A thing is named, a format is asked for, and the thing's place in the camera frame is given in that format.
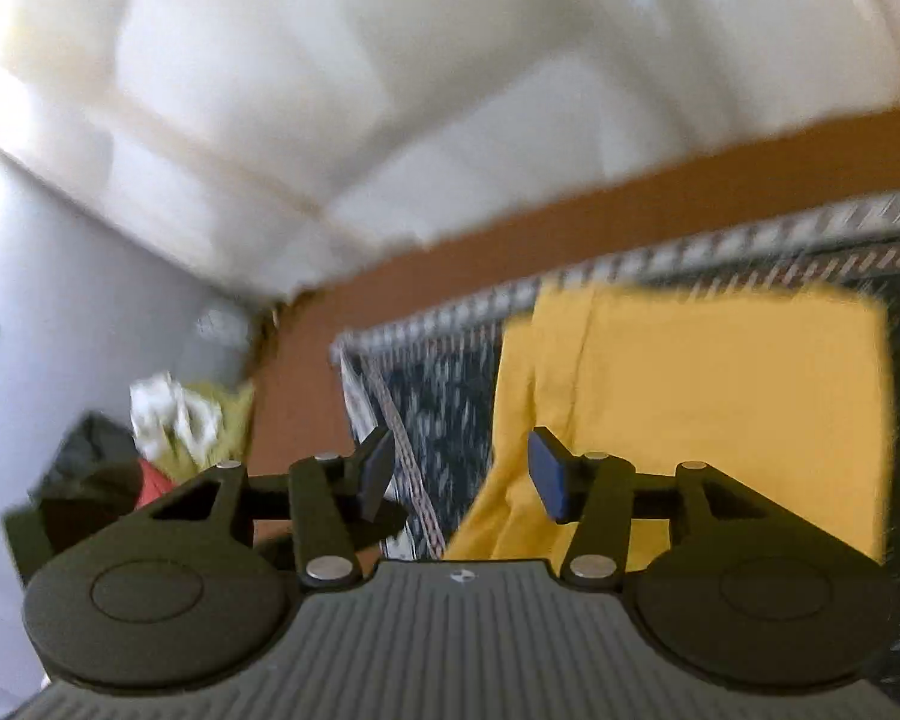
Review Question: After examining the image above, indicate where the yellow shirt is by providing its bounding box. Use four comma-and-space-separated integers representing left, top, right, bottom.
442, 281, 895, 563

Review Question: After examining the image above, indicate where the red cloth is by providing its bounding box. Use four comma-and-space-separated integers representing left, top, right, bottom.
136, 457, 178, 511

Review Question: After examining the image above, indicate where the white sheer curtain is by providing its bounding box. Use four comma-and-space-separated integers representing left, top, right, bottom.
0, 0, 900, 301

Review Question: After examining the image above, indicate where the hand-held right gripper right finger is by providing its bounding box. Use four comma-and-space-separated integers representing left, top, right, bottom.
528, 426, 835, 590

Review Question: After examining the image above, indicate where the grey zigzag pillow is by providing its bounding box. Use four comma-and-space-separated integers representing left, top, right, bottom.
195, 304, 260, 350

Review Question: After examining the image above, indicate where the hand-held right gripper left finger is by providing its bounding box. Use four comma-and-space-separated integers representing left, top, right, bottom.
130, 426, 396, 590

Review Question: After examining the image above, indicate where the dark patterned blanket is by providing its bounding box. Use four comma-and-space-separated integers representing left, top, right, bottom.
330, 191, 900, 720

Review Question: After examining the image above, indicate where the white cloth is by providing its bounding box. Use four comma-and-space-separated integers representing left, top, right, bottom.
129, 371, 222, 458

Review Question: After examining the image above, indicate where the dark cloth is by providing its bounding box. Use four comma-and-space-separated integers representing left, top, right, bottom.
30, 412, 147, 541

